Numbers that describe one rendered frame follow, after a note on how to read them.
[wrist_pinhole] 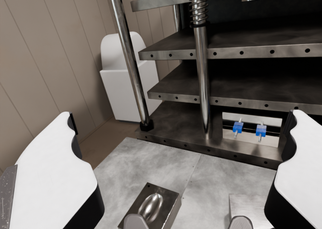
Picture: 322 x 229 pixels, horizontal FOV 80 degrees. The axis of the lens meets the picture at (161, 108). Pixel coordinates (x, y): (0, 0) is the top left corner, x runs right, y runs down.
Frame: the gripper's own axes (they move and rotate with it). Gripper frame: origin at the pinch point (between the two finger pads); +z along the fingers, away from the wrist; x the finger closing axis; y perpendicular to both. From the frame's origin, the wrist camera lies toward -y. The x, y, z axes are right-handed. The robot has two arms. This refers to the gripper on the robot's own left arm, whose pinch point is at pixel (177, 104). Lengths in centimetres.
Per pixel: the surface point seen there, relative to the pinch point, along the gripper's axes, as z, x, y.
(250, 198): 30, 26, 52
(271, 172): 49, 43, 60
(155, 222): 27, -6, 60
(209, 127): 77, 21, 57
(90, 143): 191, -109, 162
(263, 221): 23, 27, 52
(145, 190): 40, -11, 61
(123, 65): 225, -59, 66
